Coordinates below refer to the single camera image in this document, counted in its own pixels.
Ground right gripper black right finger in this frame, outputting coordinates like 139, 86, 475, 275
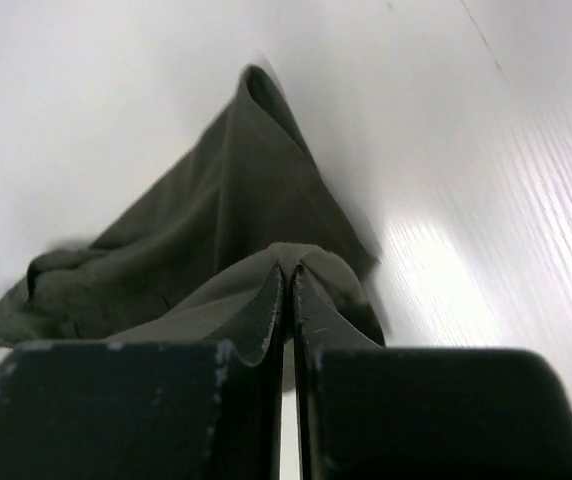
293, 267, 572, 479

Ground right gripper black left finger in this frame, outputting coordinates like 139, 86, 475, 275
0, 268, 285, 479

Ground olive green shorts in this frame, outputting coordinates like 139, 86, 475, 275
0, 65, 384, 349

